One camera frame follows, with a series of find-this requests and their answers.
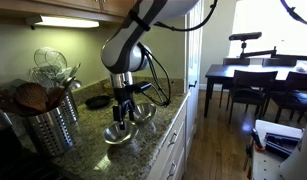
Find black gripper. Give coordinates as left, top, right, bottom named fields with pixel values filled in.
left=110, top=72, right=152, bottom=122

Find silver metal bowl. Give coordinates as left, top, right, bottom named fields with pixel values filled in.
left=133, top=103, right=157, bottom=124
left=104, top=121, right=139, bottom=145

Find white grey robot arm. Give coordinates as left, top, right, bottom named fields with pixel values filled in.
left=101, top=0, right=199, bottom=78

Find stacked round wooden boards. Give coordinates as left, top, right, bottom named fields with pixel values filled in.
left=103, top=82, right=114, bottom=97

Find black cast iron skillet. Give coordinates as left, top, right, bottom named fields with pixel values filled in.
left=85, top=95, right=110, bottom=109

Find rear perforated steel utensil holder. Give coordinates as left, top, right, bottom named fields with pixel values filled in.
left=61, top=91, right=79, bottom=123

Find perforated steel utensil holder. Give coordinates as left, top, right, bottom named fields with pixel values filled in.
left=23, top=107, right=73, bottom=157
left=61, top=91, right=79, bottom=123

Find lower drawer cabinet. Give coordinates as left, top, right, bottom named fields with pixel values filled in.
left=146, top=98, right=187, bottom=180

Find front perforated steel utensil holder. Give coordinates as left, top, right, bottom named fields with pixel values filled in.
left=23, top=107, right=73, bottom=157

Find slotted wooden spoon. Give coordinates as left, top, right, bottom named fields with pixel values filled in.
left=14, top=83, right=48, bottom=113

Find upper wooden cabinets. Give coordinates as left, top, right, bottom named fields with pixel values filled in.
left=0, top=0, right=136, bottom=24

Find dark wooden dining table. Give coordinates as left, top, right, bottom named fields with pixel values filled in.
left=204, top=61, right=307, bottom=117

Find under-cabinet light fixture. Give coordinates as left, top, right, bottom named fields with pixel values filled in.
left=25, top=15, right=100, bottom=28

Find dark dining chair left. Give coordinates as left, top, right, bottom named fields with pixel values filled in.
left=228, top=70, right=277, bottom=123

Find dark dining chair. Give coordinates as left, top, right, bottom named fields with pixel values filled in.
left=228, top=70, right=277, bottom=123
left=265, top=72, right=307, bottom=123

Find white perforated cart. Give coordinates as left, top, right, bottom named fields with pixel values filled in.
left=251, top=120, right=303, bottom=180

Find dark dining chair right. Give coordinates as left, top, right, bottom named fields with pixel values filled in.
left=265, top=72, right=307, bottom=123

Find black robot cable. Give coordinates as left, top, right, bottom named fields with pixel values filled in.
left=137, top=0, right=219, bottom=108

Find black camera on mount arm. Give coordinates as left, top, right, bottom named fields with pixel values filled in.
left=228, top=31, right=278, bottom=61

